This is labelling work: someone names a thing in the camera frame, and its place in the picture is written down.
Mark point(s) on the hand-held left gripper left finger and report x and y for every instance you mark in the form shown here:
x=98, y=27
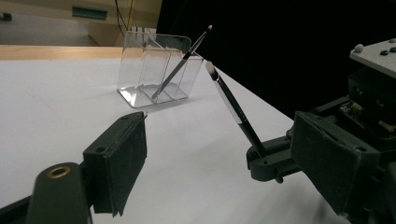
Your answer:
x=116, y=161

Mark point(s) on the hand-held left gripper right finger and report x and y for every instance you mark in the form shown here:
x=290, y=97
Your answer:
x=333, y=158

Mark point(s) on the black white-tip makeup brush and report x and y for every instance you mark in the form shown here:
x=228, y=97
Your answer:
x=236, y=110

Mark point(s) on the clear acrylic brush organizer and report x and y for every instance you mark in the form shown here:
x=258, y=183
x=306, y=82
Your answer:
x=137, y=71

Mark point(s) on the thin black flat-tip makeup brush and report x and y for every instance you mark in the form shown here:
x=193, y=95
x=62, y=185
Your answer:
x=186, y=57

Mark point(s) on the black curtain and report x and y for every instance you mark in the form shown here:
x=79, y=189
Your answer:
x=280, y=31

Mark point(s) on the wooden table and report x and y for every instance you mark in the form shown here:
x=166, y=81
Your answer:
x=46, y=52

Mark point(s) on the grey label plate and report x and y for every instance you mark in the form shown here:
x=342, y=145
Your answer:
x=89, y=12

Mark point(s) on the light wooden desk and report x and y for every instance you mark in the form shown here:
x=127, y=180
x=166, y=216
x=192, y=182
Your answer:
x=46, y=4

